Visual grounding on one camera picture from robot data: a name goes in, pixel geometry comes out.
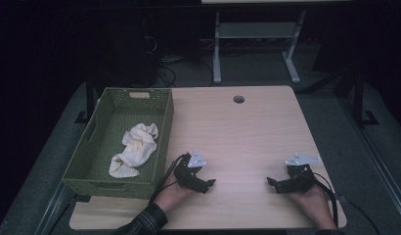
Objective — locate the green woven basket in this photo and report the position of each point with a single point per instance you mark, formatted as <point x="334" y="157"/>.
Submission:
<point x="100" y="140"/>

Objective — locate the cream towel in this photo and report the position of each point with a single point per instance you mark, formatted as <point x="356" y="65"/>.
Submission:
<point x="140" y="143"/>

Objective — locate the person's right hand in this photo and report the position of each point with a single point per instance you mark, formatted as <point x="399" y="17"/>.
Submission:
<point x="314" y="204"/>

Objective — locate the black metal stand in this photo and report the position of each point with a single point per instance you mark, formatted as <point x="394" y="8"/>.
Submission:
<point x="89" y="98"/>
<point x="359" y="98"/>

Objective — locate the white metal desk frame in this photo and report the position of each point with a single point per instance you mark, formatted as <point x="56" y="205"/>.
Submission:
<point x="257" y="31"/>

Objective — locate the grey tape piece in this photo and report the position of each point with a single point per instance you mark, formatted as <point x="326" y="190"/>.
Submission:
<point x="342" y="198"/>

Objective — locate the metal floor rail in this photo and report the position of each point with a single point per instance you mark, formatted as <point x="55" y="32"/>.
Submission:
<point x="378" y="156"/>
<point x="50" y="209"/>

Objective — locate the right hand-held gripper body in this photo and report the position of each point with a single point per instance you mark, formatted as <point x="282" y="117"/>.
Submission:
<point x="299" y="181"/>

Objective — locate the person's left hand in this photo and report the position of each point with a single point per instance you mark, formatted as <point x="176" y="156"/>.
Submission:
<point x="174" y="196"/>

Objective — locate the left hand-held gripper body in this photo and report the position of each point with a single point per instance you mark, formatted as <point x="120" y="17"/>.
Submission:
<point x="188" y="178"/>

